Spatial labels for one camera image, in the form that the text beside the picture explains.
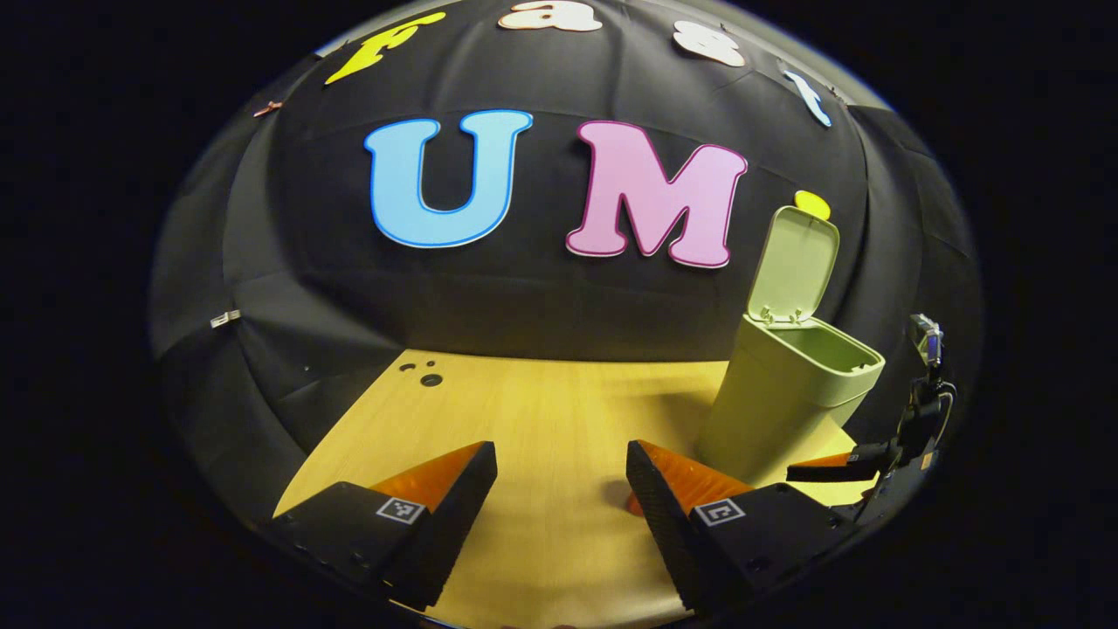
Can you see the small silver clip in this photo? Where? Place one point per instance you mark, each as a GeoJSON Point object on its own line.
{"type": "Point", "coordinates": [225, 319]}

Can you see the green desktop garbage bin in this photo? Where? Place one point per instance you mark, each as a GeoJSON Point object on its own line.
{"type": "Point", "coordinates": [769, 402]}

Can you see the small copper clip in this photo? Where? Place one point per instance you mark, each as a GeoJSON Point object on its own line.
{"type": "Point", "coordinates": [267, 108]}

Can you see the black backdrop cloth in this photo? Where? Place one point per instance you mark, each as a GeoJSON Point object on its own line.
{"type": "Point", "coordinates": [541, 297]}

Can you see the orange pop can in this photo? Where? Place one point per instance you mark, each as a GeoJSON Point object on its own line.
{"type": "Point", "coordinates": [632, 505]}

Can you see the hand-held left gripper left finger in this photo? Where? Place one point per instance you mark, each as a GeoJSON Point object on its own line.
{"type": "Point", "coordinates": [450, 524]}

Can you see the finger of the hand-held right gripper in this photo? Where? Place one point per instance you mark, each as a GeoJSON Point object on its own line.
{"type": "Point", "coordinates": [838, 473]}

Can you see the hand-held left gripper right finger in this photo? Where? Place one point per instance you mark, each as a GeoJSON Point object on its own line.
{"type": "Point", "coordinates": [664, 524]}

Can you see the wooden desktop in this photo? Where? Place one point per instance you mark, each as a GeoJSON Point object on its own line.
{"type": "Point", "coordinates": [541, 419]}

